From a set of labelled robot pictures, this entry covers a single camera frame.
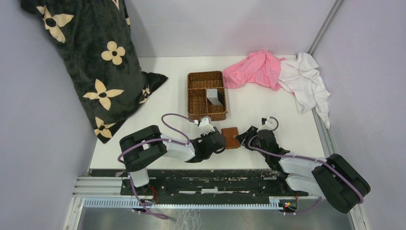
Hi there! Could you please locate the brown leather card holder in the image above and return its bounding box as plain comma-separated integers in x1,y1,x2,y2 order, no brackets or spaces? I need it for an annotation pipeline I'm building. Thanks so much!
221,127,241,150

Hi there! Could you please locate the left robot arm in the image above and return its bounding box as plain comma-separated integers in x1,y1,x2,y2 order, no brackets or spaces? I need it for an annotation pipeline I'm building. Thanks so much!
118,125,226,195

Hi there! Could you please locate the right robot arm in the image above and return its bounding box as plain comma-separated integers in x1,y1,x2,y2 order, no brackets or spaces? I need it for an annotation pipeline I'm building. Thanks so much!
235,126,371,213

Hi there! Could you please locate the grey card stack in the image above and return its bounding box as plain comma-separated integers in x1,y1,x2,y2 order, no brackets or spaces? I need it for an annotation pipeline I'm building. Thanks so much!
206,88,224,106

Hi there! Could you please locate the brown woven basket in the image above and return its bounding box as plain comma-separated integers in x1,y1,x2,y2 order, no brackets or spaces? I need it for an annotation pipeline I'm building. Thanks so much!
187,71,227,121

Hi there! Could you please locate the pink cloth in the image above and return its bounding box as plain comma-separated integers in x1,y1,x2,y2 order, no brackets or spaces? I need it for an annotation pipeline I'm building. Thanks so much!
223,50,285,91

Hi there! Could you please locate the white cloth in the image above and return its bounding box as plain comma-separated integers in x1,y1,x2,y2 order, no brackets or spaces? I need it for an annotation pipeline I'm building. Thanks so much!
278,52,330,129

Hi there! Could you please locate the black floral pillow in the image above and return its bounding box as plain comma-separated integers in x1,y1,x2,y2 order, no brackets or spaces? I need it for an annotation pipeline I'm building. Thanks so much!
20,0,168,143

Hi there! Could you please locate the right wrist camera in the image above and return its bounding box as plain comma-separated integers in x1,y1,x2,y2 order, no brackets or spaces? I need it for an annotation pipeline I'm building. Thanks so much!
259,116,279,131

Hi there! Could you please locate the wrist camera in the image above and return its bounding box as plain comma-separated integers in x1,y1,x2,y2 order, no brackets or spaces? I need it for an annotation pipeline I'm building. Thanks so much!
193,116,215,135
259,116,279,131

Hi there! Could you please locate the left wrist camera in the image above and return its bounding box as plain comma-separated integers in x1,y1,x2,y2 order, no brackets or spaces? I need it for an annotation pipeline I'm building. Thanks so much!
193,116,215,135

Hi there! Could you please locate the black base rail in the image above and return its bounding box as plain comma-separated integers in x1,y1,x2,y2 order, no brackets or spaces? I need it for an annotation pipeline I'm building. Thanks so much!
135,169,308,200

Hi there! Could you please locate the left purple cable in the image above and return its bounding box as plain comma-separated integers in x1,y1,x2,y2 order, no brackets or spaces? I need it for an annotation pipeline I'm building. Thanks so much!
117,113,201,220

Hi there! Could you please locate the purple cable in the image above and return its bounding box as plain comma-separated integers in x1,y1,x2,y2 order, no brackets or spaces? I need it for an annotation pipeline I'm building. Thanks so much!
248,116,365,215
117,113,201,220

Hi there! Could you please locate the grey cable duct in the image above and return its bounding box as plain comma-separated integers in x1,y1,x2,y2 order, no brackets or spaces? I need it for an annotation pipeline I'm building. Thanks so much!
83,197,282,211

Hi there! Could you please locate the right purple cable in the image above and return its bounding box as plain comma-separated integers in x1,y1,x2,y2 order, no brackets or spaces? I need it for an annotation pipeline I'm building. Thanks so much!
248,116,365,215

